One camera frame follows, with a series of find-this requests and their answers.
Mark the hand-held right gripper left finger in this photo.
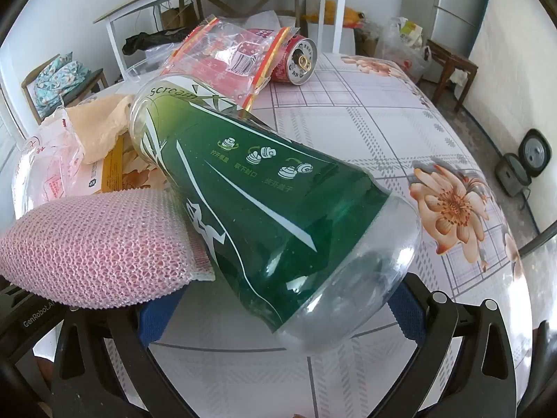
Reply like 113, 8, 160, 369
48, 289, 205, 418

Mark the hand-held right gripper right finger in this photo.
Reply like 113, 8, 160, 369
387, 272, 523, 418

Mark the pink mesh sponge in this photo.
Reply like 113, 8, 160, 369
0, 191, 216, 310

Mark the clear pink-printed cake wrapper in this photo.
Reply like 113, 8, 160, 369
13, 107, 88, 218

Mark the green label plastic bottle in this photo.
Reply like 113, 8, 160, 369
129, 72, 423, 353

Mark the clear red-printed snack bag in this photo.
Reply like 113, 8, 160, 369
159, 15, 301, 114

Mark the red drink can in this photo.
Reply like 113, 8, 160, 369
270, 35, 318, 85

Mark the yellow packet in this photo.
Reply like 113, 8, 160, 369
89, 137, 170, 194

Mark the grey rice cooker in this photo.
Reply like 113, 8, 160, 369
496, 128, 553, 196

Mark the brown paper bag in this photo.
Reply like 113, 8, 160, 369
65, 93, 135, 164

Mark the floral tablecloth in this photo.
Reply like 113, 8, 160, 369
26, 52, 534, 418

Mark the floral cushion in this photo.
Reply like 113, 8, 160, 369
34, 54, 90, 111

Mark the wooden chair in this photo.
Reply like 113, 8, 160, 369
21, 54, 109, 125

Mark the dark wooden stool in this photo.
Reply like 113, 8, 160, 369
424, 39, 479, 111

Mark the clear bag with green pack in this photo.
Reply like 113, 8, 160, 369
378, 16, 433, 83

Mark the black plastic bag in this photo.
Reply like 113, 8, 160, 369
123, 28, 192, 55

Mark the small cardboard box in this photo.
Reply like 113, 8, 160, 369
161, 0, 196, 31

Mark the yellow bag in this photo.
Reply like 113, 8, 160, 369
305, 0, 366, 29

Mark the white-legged desk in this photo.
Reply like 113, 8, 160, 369
93, 0, 360, 80

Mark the white plastic bag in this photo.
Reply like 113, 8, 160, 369
250, 9, 285, 31

